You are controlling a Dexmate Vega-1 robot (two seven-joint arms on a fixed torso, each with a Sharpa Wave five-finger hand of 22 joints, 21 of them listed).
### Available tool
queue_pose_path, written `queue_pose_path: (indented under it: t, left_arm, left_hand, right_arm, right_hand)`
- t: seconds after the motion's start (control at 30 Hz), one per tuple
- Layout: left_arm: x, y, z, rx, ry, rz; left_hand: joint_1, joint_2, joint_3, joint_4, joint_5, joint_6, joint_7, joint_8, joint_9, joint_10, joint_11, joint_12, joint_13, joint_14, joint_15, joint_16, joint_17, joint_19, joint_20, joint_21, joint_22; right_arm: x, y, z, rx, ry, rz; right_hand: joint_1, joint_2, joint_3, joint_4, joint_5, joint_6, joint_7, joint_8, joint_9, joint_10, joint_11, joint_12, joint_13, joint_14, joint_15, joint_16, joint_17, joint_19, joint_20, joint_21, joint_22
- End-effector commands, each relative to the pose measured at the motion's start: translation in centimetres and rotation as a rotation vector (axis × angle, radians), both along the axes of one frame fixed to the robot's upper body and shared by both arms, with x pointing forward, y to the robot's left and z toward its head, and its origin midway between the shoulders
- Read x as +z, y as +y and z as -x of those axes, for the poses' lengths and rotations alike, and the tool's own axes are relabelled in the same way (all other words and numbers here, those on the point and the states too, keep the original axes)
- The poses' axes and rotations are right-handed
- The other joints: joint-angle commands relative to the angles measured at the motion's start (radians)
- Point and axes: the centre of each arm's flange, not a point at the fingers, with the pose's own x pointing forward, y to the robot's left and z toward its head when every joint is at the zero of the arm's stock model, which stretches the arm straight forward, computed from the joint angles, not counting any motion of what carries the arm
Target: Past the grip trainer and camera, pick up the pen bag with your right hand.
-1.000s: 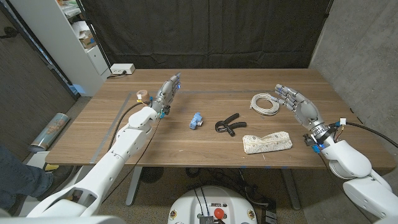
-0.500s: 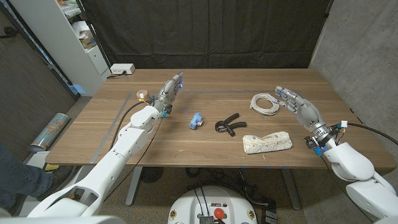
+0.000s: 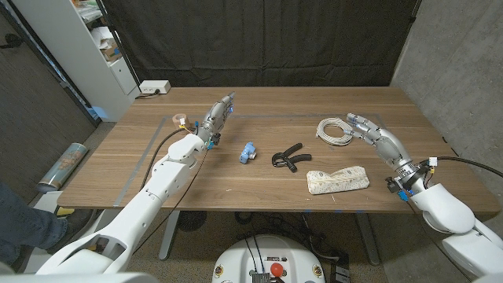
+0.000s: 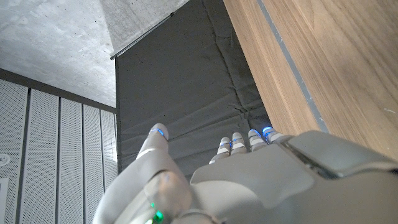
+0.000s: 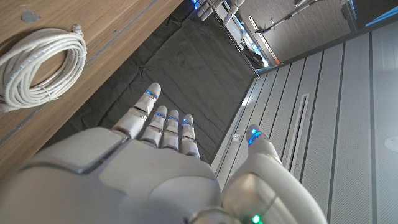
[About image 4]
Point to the black fabric curtain backdrop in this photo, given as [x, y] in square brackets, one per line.
[186, 77]

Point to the grey curtain rail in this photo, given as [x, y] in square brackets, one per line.
[141, 38]

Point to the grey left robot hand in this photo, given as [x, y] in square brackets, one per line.
[264, 186]

